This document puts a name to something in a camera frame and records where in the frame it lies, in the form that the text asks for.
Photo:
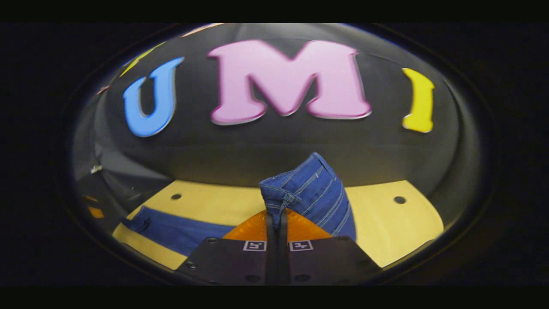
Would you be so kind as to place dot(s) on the blue jeans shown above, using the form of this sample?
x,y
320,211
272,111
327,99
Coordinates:
x,y
309,189

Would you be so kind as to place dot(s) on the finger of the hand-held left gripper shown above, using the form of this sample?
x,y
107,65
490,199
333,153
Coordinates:
x,y
95,212
90,198

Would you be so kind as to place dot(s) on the white backdrop clip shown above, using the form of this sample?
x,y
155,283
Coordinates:
x,y
96,168

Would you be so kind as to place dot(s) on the black backdrop cloth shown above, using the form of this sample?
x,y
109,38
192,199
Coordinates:
x,y
279,146

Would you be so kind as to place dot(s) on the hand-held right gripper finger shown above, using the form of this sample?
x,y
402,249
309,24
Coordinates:
x,y
282,262
271,262

